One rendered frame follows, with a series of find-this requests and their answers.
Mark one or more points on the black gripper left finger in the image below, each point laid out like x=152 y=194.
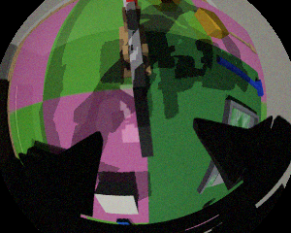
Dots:
x=72 y=173

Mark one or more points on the blue flat bar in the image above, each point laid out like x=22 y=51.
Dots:
x=120 y=222

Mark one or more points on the green putting mat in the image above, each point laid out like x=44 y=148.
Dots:
x=185 y=82

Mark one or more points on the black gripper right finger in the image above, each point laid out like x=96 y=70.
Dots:
x=230 y=148

